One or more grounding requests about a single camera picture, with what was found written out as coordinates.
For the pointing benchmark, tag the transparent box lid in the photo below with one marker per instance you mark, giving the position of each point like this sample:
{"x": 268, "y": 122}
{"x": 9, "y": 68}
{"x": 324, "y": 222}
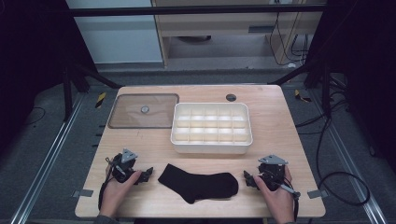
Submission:
{"x": 130, "y": 116}

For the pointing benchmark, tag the white compartment storage box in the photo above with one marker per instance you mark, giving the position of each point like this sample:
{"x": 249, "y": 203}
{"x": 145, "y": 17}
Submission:
{"x": 211, "y": 149}

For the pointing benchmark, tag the person's left hand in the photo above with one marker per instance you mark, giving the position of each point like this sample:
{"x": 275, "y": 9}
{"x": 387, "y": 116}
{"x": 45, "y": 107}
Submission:
{"x": 115, "y": 196}

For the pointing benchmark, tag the yellow black striped tape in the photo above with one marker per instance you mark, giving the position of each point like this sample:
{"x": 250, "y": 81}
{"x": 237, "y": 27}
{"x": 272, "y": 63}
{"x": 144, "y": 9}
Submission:
{"x": 302, "y": 97}
{"x": 100, "y": 100}

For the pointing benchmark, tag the person's right hand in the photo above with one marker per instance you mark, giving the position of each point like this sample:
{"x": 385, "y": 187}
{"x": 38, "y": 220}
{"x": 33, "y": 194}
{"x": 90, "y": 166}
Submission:
{"x": 280, "y": 205}

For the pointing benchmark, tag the black metal stand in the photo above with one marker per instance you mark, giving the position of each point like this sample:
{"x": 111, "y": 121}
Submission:
{"x": 67, "y": 93}
{"x": 326, "y": 93}

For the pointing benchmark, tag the black sock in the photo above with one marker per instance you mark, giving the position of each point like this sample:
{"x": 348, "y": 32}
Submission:
{"x": 199, "y": 185}

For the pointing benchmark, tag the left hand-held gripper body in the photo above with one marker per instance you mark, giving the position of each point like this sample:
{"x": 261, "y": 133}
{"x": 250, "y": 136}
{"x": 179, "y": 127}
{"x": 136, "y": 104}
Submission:
{"x": 120, "y": 169}

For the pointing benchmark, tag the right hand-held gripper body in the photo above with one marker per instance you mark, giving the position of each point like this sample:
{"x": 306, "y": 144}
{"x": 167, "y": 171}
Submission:
{"x": 271, "y": 172}

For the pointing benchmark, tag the grey tape piece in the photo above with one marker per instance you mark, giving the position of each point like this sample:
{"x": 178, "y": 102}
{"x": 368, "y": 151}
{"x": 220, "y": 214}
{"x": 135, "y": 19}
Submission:
{"x": 82, "y": 193}
{"x": 317, "y": 193}

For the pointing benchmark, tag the light wooden desk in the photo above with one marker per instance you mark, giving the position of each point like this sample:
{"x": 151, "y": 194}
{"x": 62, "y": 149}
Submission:
{"x": 218, "y": 25}

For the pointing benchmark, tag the white cabinet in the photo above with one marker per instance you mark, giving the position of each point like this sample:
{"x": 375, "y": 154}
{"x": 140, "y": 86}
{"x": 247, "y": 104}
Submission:
{"x": 118, "y": 40}

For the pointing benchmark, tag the black horizontal frame bar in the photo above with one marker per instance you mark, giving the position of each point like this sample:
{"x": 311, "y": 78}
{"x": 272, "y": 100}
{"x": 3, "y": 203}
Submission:
{"x": 186, "y": 10}

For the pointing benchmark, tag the dark curtain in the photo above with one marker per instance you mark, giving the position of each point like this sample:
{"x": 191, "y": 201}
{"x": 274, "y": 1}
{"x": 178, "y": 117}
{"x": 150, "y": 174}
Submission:
{"x": 367, "y": 62}
{"x": 31, "y": 62}

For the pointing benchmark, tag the metal floor rail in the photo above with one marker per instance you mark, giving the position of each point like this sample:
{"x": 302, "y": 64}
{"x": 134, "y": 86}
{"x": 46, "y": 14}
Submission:
{"x": 351, "y": 168}
{"x": 46, "y": 161}

